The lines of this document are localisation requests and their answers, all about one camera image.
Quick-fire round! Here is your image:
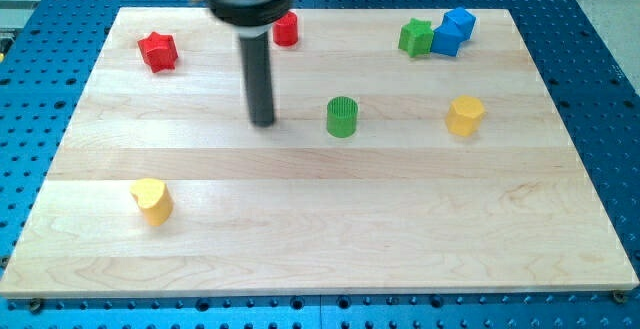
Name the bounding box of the red cylinder block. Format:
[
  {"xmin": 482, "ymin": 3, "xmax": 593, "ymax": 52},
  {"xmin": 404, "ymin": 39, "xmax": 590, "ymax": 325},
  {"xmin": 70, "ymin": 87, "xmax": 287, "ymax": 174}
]
[{"xmin": 273, "ymin": 11, "xmax": 299, "ymax": 47}]

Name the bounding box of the yellow heart block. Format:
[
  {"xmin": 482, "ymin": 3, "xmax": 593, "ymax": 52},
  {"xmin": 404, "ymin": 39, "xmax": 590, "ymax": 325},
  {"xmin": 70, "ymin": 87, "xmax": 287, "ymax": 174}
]
[{"xmin": 130, "ymin": 178, "xmax": 173, "ymax": 226}]

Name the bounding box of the red star block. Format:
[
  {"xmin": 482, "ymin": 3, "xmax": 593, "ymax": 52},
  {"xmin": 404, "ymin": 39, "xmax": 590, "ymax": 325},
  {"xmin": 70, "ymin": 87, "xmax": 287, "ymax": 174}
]
[{"xmin": 137, "ymin": 32, "xmax": 178, "ymax": 73}]

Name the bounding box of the blue cube block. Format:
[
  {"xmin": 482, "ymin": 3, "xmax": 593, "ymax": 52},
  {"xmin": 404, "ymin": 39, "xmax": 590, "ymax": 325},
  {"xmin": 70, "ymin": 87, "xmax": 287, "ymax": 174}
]
[{"xmin": 443, "ymin": 7, "xmax": 476, "ymax": 40}]

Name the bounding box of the blue triangle block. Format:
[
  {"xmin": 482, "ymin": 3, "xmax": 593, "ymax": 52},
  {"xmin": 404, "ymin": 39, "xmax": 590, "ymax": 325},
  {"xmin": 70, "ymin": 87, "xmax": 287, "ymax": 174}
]
[{"xmin": 431, "ymin": 23, "xmax": 465, "ymax": 57}]

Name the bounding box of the light wooden board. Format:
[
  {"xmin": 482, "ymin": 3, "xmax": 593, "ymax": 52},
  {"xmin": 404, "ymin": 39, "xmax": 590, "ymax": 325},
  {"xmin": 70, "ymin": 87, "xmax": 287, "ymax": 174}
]
[{"xmin": 1, "ymin": 7, "xmax": 638, "ymax": 298}]

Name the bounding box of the green star block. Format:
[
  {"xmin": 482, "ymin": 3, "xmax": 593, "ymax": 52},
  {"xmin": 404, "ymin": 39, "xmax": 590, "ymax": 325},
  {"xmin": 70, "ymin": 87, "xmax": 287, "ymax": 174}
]
[{"xmin": 398, "ymin": 18, "xmax": 434, "ymax": 57}]

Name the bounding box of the yellow hexagon block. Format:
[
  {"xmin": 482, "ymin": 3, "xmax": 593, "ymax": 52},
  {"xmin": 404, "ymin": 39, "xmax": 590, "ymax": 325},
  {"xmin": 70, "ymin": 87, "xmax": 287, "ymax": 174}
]
[{"xmin": 445, "ymin": 95, "xmax": 486, "ymax": 137}]

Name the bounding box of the green cylinder block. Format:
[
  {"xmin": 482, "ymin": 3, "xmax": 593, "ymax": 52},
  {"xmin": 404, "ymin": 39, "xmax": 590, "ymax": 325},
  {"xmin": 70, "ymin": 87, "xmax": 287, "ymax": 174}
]
[{"xmin": 326, "ymin": 96, "xmax": 358, "ymax": 138}]

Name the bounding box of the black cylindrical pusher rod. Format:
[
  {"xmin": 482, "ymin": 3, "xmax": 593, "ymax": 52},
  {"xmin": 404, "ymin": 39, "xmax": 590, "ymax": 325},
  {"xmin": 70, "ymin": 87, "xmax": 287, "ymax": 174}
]
[{"xmin": 239, "ymin": 32, "xmax": 275, "ymax": 127}]

